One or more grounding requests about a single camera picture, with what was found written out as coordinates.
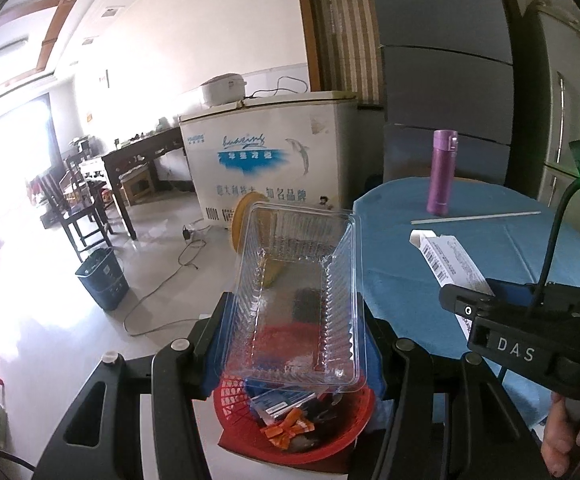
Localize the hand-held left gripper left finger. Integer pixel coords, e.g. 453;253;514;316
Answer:
32;290;238;480

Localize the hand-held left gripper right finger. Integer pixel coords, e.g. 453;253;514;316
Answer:
357;305;543;480

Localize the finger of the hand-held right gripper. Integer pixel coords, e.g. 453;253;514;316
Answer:
492;277;539;307
439;282;497;320

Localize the white cardboard box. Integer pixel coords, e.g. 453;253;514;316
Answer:
409;229;501;341

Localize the red plastic basket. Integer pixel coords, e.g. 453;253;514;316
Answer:
214;322;375;465

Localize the clear plastic clamshell container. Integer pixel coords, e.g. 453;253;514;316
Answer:
222;201;368;393

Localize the orange red snack wrapper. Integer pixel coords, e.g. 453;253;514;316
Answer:
262;407;315;451

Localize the blue trash bin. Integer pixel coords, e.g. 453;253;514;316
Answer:
74;246;130;311

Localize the person's right hand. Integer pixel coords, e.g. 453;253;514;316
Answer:
540;390;580;476

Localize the thin white stick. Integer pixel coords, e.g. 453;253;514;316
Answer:
410;210;542;224

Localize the purple thermos bottle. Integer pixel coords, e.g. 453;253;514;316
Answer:
426;129;460;217

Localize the orange floor fan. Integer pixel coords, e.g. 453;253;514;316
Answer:
232;194;271;261

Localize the wooden stool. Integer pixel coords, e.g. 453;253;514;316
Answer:
120;165;158;206

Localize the white chest freezer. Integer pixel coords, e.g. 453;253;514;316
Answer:
179;91;359;233

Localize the grey refrigerator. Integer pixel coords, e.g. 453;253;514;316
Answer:
365;0;516;196

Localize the dark wooden chair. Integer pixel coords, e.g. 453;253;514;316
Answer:
30;152;115;263

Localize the dark wooden table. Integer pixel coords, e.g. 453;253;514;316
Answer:
100;126;185;241

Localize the white rice cooker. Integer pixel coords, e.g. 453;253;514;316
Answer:
200;74;248;108

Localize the ceiling lamp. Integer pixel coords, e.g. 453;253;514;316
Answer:
0;42;30;63

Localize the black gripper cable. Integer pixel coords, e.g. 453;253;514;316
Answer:
530;175;580;306

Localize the black floor cable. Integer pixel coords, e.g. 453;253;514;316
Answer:
122;210;235;336

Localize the silver refrigerator with handles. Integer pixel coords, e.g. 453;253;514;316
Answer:
502;0;580;211

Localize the rice cooker cord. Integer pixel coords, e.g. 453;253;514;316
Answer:
247;75;311;98

